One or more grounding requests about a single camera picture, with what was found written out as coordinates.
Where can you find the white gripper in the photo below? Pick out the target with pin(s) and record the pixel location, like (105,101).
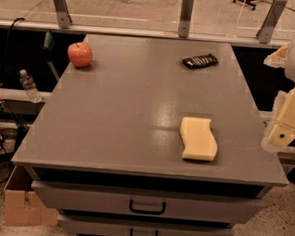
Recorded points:
(282,130)

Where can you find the red apple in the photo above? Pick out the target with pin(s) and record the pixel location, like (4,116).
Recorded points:
(80,54)

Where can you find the black snack bar wrapper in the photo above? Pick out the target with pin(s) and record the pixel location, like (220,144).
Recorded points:
(200,61)

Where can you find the black office chair base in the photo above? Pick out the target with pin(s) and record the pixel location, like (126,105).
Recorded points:
(251,3)

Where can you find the yellow sponge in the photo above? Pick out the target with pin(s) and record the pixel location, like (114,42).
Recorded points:
(198,139)

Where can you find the grey drawer cabinet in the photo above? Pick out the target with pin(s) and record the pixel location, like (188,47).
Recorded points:
(117,124)

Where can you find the clear plastic water bottle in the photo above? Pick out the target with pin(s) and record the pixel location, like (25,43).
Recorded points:
(28,83)

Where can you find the lower grey drawer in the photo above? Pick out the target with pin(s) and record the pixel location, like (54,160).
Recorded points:
(100,226)

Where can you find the grey drawer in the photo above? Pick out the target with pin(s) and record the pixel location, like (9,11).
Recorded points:
(100,226)
(141,202)

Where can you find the upper grey drawer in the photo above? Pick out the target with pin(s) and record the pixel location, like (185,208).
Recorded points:
(141,202)

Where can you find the brown cardboard box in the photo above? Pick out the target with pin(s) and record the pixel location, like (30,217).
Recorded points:
(22,206)

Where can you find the right metal bracket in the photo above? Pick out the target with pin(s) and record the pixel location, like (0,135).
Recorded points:
(266,31)

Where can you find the metal bracket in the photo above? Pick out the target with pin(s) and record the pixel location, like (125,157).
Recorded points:
(185,18)
(63,15)
(266,31)

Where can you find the middle metal bracket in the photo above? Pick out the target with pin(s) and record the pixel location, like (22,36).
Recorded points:
(185,18)

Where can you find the left metal bracket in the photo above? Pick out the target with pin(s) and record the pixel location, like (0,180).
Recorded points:
(63,15)

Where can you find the green handled tool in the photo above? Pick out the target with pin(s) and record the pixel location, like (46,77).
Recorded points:
(46,49)

